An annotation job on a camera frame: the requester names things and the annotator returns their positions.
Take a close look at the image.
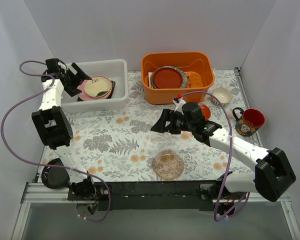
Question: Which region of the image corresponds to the small red saucer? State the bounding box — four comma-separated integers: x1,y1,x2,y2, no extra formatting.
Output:
198,103,211,120

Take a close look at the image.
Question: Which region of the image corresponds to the pink glass square plate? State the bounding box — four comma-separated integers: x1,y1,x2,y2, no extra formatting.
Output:
151,149,185,181

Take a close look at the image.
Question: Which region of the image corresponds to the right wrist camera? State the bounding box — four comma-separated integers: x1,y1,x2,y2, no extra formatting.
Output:
181,102,206,125

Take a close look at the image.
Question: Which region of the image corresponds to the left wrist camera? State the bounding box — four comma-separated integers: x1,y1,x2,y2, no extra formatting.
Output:
45,58,62,75

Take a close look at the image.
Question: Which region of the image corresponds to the black skull mug red inside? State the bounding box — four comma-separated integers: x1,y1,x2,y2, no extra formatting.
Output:
232,107,266,137

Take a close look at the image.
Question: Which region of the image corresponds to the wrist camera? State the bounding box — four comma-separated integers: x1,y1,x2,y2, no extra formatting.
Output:
45,58,62,75
181,102,206,125

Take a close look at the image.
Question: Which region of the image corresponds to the red plate in orange bin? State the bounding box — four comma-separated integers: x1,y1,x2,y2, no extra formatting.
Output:
150,66,188,89

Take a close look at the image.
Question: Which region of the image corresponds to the orange plastic bin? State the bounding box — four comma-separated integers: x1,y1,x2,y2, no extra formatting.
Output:
141,52,215,105

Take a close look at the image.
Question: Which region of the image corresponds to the black round plate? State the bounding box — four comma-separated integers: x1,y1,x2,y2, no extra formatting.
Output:
41,166,70,189

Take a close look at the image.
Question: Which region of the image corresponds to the floral table mat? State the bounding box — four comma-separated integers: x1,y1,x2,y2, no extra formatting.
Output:
67,72,250,182

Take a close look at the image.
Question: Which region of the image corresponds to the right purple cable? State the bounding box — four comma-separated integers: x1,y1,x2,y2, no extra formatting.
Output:
172,91,251,222

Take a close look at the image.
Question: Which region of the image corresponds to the white patterned bowl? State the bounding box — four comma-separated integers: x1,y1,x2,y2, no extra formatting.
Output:
212,87,233,106

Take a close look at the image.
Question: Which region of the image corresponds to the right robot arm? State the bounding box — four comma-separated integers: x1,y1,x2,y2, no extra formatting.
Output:
150,109,296,202

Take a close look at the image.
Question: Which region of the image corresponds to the white plastic bin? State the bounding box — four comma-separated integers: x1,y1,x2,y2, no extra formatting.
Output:
61,59,129,113

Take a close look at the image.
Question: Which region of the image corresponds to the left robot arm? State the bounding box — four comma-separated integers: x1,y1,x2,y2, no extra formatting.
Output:
31,58,97,200

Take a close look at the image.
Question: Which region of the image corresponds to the black square floral plate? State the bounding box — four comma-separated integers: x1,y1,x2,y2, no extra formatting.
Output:
77,80,116,102

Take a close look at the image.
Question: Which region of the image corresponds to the cream plate with dark patch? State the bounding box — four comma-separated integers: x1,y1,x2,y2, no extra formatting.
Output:
83,76,112,98

